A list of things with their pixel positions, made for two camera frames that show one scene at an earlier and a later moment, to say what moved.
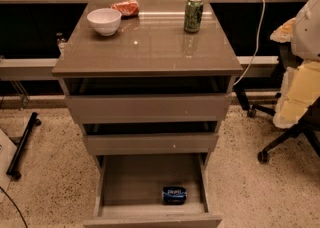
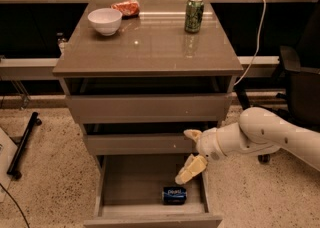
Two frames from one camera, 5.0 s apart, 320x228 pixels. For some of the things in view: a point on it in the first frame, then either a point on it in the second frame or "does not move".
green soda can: (193, 16) does not move
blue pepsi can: (174, 195) does not move
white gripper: (308, 35) to (208, 144)
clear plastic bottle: (61, 41) does not move
